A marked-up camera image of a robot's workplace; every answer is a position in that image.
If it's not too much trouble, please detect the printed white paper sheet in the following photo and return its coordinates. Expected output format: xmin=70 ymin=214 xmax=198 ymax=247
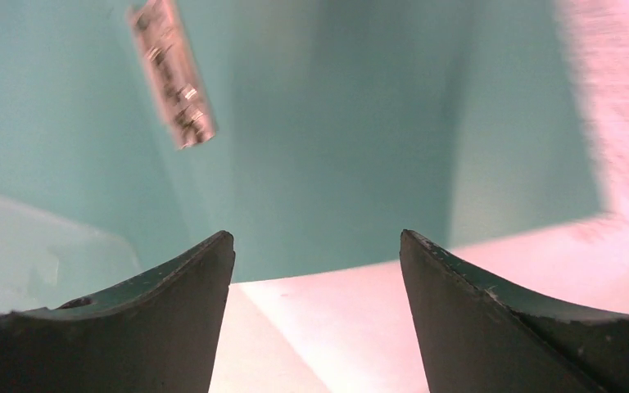
xmin=210 ymin=1 xmax=629 ymax=392

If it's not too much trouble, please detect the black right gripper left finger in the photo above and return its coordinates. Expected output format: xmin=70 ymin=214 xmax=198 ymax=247
xmin=0 ymin=231 xmax=235 ymax=392

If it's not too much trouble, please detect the metal folder clip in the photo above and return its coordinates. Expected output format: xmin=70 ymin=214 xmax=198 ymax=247
xmin=127 ymin=1 xmax=216 ymax=149

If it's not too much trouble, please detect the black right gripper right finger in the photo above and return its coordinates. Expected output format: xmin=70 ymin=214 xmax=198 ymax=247
xmin=400 ymin=229 xmax=629 ymax=393

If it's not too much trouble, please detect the teal plastic folder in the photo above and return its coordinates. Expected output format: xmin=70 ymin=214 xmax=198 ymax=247
xmin=0 ymin=1 xmax=603 ymax=281

